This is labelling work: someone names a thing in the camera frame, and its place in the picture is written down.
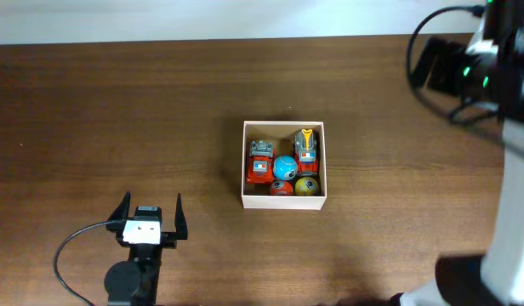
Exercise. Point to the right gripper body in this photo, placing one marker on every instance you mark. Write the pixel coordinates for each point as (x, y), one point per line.
(451, 71)

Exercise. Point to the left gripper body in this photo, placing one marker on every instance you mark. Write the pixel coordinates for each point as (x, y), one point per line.
(167, 241)

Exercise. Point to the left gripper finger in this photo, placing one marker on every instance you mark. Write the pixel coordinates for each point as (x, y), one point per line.
(117, 220)
(181, 228)

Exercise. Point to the red toy fire truck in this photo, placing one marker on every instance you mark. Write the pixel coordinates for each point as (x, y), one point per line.
(260, 163)

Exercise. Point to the orange face ball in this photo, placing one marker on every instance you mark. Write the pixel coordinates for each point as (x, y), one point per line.
(281, 188)

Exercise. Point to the blue face ball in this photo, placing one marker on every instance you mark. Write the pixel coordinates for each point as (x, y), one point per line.
(285, 168)

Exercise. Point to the yellow face ball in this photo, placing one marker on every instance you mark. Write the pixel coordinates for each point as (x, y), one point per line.
(306, 186)

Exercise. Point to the white cardboard box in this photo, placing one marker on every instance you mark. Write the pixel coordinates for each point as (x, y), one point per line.
(281, 134)

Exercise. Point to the red toy truck yellow ladder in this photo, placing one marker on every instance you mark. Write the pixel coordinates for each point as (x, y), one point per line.
(305, 153)

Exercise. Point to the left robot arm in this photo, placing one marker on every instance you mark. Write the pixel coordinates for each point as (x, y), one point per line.
(135, 280)

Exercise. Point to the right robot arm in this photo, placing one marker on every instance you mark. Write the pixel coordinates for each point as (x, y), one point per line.
(495, 277)

